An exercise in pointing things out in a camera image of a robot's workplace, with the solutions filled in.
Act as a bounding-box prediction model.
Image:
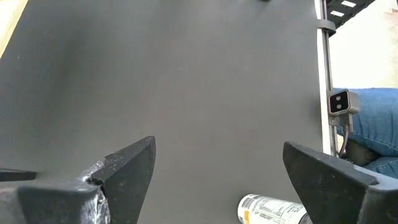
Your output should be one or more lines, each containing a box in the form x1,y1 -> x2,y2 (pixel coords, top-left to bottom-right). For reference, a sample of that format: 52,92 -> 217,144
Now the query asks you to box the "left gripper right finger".
283,141 -> 398,224

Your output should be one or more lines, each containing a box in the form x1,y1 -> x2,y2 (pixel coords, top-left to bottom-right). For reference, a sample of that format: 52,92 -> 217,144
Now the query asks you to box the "person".
332,87 -> 398,180

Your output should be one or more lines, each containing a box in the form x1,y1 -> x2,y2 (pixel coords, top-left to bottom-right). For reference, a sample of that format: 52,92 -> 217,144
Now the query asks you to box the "white slim can yellow patch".
237,193 -> 313,224

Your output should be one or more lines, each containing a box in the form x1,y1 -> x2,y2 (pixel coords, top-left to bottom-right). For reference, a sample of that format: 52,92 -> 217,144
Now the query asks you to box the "black table mat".
0,0 -> 324,224

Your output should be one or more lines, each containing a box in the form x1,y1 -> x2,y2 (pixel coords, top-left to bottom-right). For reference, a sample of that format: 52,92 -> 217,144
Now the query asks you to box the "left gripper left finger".
18,136 -> 156,224

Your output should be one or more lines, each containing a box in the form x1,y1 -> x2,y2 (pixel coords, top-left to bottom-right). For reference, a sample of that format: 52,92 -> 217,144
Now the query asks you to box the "small grey stereo camera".
328,89 -> 361,133

